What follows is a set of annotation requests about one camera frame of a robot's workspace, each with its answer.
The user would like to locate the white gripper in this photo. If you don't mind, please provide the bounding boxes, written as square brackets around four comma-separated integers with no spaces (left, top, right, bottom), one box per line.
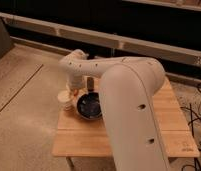
[67,74,85,93]

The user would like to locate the cream ceramic cup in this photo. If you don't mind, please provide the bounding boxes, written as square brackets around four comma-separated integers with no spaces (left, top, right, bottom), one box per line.
[57,90,73,110]

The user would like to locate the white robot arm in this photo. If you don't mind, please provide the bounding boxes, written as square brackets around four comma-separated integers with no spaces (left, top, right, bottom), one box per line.
[60,49,170,171]

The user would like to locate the small dark bottle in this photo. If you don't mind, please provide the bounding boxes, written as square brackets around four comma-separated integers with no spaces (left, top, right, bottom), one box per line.
[87,77,94,92]

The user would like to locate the small wooden table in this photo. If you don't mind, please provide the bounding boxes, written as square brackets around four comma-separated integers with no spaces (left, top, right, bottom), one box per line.
[51,75,201,159]

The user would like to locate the metal table leg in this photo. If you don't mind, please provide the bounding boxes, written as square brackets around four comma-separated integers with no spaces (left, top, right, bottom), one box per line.
[66,157,75,171]

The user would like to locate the black floor cables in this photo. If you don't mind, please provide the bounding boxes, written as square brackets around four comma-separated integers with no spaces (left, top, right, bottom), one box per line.
[180,81,201,171]

